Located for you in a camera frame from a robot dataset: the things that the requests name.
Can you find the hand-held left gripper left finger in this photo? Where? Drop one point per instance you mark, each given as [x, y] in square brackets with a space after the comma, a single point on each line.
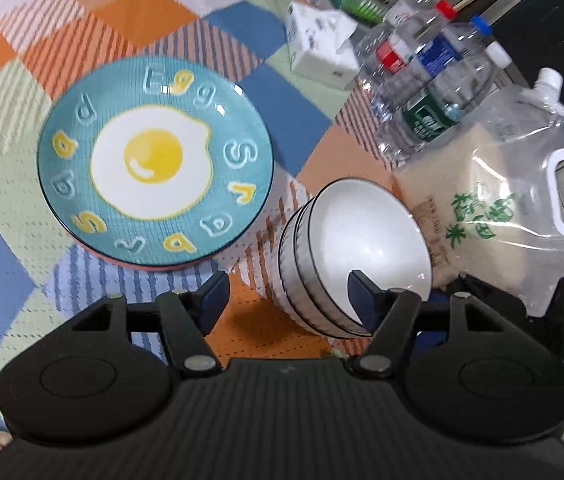
[214, 297]

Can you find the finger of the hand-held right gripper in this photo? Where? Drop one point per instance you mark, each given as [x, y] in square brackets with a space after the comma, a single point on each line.
[502, 295]

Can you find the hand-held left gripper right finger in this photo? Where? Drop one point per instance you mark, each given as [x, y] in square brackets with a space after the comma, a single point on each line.
[362, 295]

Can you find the white ribbed bowl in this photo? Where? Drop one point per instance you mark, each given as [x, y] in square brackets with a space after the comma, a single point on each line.
[367, 230]
[282, 285]

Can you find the blue fried egg plate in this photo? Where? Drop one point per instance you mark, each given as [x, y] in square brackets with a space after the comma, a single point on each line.
[151, 160]

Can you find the clear rice bag with spout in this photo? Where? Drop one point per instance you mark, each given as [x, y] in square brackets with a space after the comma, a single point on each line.
[487, 200]

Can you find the green label water bottle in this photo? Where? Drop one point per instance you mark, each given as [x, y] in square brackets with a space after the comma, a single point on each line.
[427, 117]

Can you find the red label water bottle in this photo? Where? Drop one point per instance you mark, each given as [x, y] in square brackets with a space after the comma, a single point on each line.
[393, 55]

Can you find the white tissue pack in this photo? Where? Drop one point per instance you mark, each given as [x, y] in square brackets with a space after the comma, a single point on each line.
[312, 55]

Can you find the blue label water bottle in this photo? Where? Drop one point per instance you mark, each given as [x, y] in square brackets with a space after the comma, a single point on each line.
[439, 55]

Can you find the checked tablecloth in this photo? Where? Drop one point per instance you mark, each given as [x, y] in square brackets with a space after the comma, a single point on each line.
[11, 135]

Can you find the clear bottle with white cap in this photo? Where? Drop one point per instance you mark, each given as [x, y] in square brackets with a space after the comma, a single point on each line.
[412, 10]

